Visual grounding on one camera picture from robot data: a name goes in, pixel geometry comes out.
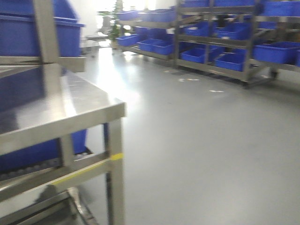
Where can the blue bin far right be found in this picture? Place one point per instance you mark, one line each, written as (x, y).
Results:
(18, 32)

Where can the stainless steel shelf frame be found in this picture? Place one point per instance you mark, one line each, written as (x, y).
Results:
(48, 42)

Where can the steel flow rack with bins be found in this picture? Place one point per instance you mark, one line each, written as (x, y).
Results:
(238, 38)

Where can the green potted plant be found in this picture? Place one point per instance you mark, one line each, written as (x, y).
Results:
(110, 27)

